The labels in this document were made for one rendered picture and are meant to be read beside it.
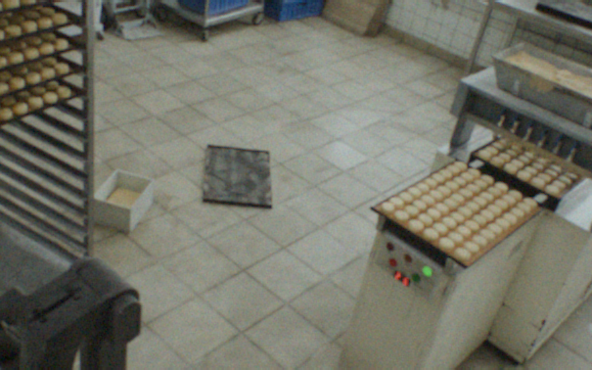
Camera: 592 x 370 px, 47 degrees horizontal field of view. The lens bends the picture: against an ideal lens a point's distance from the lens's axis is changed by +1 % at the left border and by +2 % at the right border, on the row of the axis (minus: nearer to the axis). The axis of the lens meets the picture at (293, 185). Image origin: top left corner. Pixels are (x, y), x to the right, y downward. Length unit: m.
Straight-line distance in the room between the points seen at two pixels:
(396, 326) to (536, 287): 0.73
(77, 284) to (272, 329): 2.30
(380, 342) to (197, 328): 0.86
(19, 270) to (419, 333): 1.71
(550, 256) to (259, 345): 1.29
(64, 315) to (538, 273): 2.42
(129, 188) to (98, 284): 2.92
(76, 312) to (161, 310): 2.31
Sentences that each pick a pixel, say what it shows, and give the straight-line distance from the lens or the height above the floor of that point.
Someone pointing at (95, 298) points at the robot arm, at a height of 1.62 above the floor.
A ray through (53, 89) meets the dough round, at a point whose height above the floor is 1.05.
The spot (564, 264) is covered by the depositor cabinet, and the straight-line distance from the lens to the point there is 2.97.
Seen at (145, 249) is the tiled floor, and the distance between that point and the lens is 3.47.
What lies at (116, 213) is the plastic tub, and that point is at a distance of 3.53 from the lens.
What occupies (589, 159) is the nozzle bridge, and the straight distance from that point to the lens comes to 2.86.
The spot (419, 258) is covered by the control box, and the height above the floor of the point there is 0.84.
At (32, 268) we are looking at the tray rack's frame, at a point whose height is 0.15.
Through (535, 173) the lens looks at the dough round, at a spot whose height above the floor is 0.92.
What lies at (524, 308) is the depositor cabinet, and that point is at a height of 0.36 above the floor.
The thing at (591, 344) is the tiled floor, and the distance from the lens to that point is 3.74.
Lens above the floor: 2.22
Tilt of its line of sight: 33 degrees down
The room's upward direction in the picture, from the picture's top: 11 degrees clockwise
